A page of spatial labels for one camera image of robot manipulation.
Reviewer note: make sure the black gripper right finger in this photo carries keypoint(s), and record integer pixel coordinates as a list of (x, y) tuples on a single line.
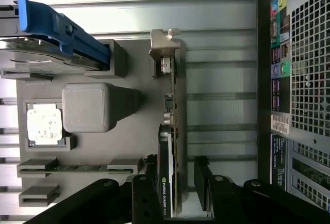
[(224, 198)]

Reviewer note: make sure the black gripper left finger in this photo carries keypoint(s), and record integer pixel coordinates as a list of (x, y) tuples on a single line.
[(144, 198)]

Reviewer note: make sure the green RAM stick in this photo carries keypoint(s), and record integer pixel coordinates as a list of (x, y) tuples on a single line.
[(82, 168)]

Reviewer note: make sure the grey printed parts rack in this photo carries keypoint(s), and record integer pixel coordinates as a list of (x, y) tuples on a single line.
[(149, 100)]

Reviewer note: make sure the silver CPU chip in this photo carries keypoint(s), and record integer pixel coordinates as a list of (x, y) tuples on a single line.
[(44, 127)]

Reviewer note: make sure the open PC case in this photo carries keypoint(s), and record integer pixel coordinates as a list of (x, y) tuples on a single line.
[(309, 53)]

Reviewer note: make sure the hard disk with blue caddy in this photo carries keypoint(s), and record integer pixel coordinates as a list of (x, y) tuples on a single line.
[(59, 30)]

